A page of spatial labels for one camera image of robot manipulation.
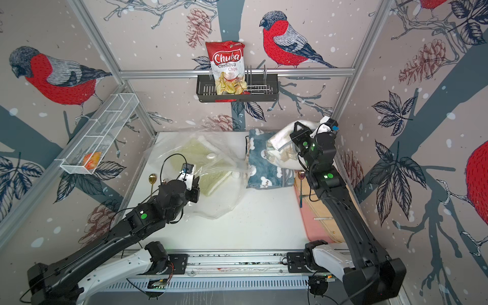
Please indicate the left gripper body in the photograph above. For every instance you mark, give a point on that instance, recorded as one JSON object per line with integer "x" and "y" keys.
{"x": 180, "y": 208}

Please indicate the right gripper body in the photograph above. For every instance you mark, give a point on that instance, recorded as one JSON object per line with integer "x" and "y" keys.
{"x": 308, "y": 160}

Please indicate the teal bear blanket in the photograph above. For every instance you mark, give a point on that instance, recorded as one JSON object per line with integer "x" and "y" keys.
{"x": 262, "y": 173}

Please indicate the clear plastic vacuum bag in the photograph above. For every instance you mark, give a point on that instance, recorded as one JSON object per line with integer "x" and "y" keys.
{"x": 227, "y": 196}

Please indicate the pale green fleece blanket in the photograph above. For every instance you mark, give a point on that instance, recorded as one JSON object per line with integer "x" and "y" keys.
{"x": 212, "y": 165}

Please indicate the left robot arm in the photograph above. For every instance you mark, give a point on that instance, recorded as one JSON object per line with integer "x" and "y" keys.
{"x": 82, "y": 274}

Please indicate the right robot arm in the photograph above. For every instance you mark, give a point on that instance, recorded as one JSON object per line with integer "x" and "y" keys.
{"x": 368, "y": 273}

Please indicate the red Chuba chips bag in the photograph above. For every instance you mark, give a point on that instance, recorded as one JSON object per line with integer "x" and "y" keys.
{"x": 227, "y": 66}

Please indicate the gold spoon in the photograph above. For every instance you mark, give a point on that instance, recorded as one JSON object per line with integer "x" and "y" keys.
{"x": 152, "y": 180}

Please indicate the beige pink cutting board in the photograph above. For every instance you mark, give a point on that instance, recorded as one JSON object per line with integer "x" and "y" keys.
{"x": 318, "y": 221}

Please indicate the orange item in basket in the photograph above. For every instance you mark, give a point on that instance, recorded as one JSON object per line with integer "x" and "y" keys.
{"x": 91, "y": 161}

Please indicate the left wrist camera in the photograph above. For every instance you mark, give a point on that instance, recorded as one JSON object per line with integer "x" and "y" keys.
{"x": 187, "y": 171}

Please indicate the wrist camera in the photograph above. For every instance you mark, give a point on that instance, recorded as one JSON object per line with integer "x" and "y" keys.
{"x": 187, "y": 171}
{"x": 328, "y": 125}

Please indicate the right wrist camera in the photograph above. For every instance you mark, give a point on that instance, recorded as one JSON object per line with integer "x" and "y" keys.
{"x": 328, "y": 125}

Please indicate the black wall shelf basket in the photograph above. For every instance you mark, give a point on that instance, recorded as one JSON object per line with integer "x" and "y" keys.
{"x": 251, "y": 88}

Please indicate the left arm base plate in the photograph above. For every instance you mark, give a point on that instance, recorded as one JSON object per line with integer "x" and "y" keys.
{"x": 177, "y": 263}

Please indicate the white mesh wall basket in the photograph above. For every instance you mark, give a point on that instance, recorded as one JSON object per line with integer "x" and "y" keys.
{"x": 102, "y": 132}

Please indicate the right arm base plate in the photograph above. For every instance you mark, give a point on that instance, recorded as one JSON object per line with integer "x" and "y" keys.
{"x": 296, "y": 263}

